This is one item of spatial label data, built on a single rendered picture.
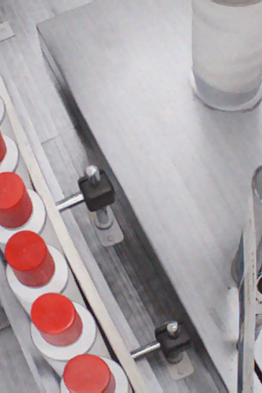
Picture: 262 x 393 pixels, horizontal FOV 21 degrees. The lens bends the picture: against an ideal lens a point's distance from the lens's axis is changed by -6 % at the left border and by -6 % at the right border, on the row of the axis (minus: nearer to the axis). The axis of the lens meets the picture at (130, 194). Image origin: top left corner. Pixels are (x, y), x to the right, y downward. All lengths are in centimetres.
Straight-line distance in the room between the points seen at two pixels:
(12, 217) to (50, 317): 9
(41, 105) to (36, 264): 41
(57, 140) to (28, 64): 13
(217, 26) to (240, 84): 10
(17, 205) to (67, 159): 31
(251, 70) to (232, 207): 15
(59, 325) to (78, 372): 4
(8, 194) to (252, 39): 30
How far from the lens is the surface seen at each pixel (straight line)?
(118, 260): 77
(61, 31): 88
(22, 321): 61
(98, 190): 70
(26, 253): 50
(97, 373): 47
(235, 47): 70
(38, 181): 72
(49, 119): 86
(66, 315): 48
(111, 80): 82
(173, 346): 64
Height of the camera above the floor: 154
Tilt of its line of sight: 63 degrees down
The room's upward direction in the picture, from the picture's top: 8 degrees counter-clockwise
